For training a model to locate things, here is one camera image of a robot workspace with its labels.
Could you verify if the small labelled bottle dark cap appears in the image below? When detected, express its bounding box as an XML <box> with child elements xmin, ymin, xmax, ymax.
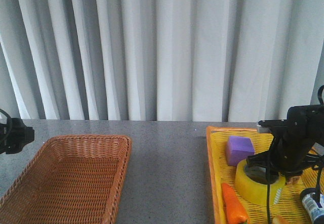
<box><xmin>300</xmin><ymin>188</ymin><xmax>323</xmax><ymax>224</ymax></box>

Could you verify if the brown toy animal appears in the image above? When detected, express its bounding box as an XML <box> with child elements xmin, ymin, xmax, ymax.
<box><xmin>286</xmin><ymin>175</ymin><xmax>301</xmax><ymax>185</ymax></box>

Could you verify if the white pleated curtain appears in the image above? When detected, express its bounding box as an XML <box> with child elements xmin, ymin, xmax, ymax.
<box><xmin>1</xmin><ymin>0</ymin><xmax>323</xmax><ymax>122</ymax></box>

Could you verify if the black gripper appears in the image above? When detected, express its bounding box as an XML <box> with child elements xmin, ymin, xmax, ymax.
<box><xmin>246</xmin><ymin>105</ymin><xmax>323</xmax><ymax>173</ymax></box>
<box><xmin>1</xmin><ymin>118</ymin><xmax>34</xmax><ymax>154</ymax></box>

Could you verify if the purple foam cube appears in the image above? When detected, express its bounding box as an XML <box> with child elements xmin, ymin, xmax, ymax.
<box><xmin>225</xmin><ymin>136</ymin><xmax>255</xmax><ymax>166</ymax></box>

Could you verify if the orange toy carrot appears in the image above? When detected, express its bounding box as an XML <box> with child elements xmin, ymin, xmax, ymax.
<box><xmin>221</xmin><ymin>183</ymin><xmax>250</xmax><ymax>224</ymax></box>

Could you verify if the toy croissant bread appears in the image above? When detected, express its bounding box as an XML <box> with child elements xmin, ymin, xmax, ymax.
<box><xmin>272</xmin><ymin>215</ymin><xmax>289</xmax><ymax>224</ymax></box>

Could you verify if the yellow tape roll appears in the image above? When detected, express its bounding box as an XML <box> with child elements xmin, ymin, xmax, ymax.
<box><xmin>234</xmin><ymin>159</ymin><xmax>286</xmax><ymax>206</ymax></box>

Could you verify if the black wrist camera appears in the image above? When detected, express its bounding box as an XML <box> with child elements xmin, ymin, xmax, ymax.
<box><xmin>257</xmin><ymin>119</ymin><xmax>287</xmax><ymax>133</ymax></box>

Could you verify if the brown wicker basket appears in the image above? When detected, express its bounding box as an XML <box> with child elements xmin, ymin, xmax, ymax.
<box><xmin>1</xmin><ymin>135</ymin><xmax>132</xmax><ymax>223</ymax></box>

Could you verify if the yellow plastic basket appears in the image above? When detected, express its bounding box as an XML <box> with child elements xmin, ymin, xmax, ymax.
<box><xmin>207</xmin><ymin>126</ymin><xmax>317</xmax><ymax>223</ymax></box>

